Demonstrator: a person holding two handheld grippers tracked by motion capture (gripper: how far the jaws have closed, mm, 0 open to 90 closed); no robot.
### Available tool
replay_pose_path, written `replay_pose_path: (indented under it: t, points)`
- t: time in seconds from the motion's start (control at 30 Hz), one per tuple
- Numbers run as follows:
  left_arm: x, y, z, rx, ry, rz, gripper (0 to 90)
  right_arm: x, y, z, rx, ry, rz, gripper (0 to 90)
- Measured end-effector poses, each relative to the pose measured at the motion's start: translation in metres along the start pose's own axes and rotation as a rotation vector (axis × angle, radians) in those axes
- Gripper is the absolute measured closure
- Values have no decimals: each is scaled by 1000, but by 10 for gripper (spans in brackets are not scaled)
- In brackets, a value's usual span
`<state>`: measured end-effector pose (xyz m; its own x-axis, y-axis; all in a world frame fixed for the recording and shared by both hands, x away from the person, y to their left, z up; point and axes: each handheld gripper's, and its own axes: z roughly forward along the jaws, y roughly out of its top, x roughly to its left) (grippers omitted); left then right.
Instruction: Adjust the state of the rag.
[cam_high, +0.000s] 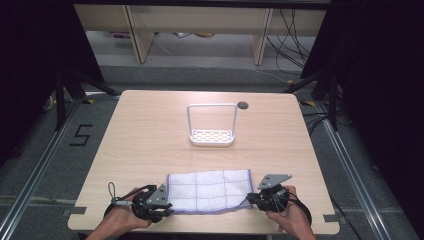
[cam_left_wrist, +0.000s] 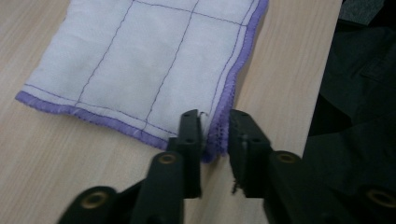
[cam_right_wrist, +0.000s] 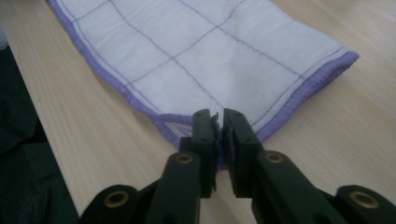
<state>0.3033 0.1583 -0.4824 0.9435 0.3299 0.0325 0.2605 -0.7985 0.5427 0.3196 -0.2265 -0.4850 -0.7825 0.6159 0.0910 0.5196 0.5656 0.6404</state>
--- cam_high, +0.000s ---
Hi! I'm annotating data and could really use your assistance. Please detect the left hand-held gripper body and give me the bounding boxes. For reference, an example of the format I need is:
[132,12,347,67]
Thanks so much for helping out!
[131,182,174,224]

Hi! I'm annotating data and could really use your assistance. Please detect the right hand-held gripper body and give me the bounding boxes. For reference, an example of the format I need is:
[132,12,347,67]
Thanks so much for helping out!
[256,173,294,214]

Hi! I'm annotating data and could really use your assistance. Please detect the white cloth with purple trim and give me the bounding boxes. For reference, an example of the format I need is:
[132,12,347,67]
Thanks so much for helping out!
[166,168,255,215]

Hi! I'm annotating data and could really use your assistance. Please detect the person's left hand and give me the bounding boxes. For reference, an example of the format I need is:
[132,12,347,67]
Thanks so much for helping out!
[99,186,153,236]

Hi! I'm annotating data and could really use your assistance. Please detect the person's right hand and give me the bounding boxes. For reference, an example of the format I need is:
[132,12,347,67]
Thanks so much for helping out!
[266,185,313,237]

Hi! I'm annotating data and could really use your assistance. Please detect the black metal stand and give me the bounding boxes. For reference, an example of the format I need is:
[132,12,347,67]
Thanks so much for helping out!
[282,69,340,132]
[54,68,122,132]

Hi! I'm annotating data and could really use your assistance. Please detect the black curtain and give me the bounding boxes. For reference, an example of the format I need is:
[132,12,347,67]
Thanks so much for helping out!
[0,0,106,168]
[300,0,424,236]

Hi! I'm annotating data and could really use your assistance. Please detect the black left wrist strap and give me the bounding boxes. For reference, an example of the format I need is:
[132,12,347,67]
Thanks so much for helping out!
[103,183,158,218]

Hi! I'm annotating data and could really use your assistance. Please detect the black wrist strap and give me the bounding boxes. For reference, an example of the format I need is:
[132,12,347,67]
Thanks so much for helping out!
[103,183,158,218]
[287,195,314,227]

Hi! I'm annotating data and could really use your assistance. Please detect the black right wrist strap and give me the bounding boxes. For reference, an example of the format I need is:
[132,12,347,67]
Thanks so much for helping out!
[287,195,314,227]

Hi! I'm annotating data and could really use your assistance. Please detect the grey lanyard cord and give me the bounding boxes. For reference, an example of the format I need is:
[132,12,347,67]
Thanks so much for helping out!
[106,181,135,207]

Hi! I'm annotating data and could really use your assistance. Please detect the white rack with handle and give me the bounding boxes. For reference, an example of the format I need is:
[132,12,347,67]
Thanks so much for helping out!
[186,102,239,148]

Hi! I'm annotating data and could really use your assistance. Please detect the black floor cables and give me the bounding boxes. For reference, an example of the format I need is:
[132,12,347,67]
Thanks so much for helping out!
[302,110,353,135]

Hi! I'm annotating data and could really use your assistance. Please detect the aluminium floor rail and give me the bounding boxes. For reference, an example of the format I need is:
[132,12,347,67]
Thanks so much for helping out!
[0,99,84,240]
[315,100,394,240]

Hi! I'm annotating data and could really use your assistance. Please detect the thin black floor cable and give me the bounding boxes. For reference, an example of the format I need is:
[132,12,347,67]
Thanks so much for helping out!
[329,196,365,240]

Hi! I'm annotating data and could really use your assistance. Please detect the white floor cable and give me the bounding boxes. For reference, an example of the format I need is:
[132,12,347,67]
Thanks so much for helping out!
[247,67,290,84]

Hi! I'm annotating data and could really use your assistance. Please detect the bundle of black hanging cables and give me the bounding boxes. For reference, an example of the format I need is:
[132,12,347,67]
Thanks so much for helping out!
[265,8,317,74]

